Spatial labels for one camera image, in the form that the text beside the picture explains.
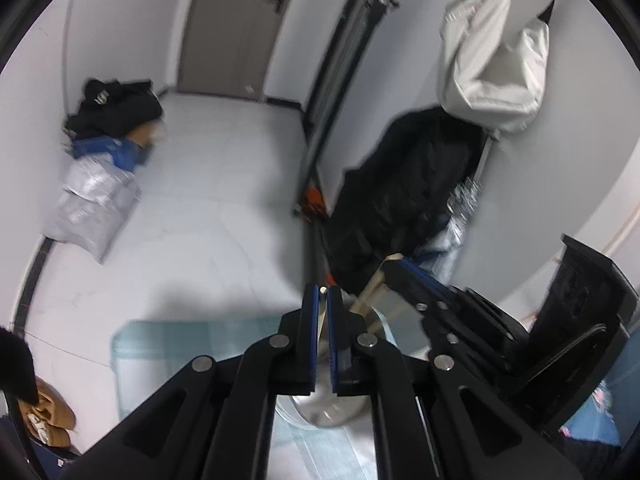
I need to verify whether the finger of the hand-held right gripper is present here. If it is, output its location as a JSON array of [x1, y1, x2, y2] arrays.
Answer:
[[381, 259, 468, 331]]

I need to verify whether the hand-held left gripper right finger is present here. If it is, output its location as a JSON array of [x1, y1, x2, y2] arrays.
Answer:
[[327, 286, 583, 480]]

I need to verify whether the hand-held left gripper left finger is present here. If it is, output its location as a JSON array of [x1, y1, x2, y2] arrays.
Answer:
[[60, 284, 321, 480]]

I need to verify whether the grey plastic utensil holder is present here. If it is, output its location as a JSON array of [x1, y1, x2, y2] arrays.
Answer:
[[275, 285, 432, 429]]

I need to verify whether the wooden chopstick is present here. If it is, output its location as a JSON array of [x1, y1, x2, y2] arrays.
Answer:
[[350, 254, 403, 313]]

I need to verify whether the white shoulder bag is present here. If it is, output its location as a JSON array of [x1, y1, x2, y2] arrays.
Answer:
[[436, 0, 566, 135]]

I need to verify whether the silver folded umbrella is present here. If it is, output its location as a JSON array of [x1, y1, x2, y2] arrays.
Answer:
[[415, 132, 501, 281]]

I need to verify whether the black garment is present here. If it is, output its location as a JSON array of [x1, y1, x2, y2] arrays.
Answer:
[[325, 106, 488, 296]]

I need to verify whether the white wardrobe with gold trim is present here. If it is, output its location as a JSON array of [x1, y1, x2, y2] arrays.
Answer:
[[520, 130, 640, 321]]

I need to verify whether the blue floral cloth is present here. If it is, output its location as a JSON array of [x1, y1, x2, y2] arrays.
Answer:
[[560, 380, 623, 448]]

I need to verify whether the orange tool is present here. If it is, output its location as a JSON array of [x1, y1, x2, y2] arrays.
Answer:
[[299, 186, 326, 216]]

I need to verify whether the blue checked tablecloth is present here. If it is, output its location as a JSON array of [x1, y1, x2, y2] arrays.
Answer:
[[110, 315, 396, 480]]

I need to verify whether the grey plastic parcel bag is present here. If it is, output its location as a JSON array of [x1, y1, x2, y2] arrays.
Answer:
[[41, 180, 142, 265]]

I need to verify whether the brown shoe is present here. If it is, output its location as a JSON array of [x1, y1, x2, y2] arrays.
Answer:
[[32, 377, 77, 431], [22, 410, 71, 448]]

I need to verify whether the blue cardboard box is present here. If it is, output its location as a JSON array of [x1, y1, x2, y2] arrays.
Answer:
[[71, 136, 151, 171]]

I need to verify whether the brown cardboard box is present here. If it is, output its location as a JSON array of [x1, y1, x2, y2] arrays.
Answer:
[[127, 120, 168, 147]]

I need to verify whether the white plastic parcel bag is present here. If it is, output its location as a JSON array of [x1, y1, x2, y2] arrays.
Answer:
[[62, 157, 136, 196]]

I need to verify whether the dark blue box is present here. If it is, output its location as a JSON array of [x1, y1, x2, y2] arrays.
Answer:
[[0, 415, 83, 480]]

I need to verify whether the black fuzzy object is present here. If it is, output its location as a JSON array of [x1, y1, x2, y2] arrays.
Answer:
[[0, 326, 40, 406]]

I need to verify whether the black clothing pile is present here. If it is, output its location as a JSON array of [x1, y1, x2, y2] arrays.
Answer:
[[64, 79, 163, 140]]

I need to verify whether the grey door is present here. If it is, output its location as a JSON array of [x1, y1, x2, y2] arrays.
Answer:
[[177, 0, 301, 101]]

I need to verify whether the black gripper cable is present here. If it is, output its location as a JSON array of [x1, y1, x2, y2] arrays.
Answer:
[[520, 327, 626, 386]]

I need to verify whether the black metal frame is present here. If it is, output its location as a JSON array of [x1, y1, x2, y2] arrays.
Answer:
[[292, 0, 406, 286]]

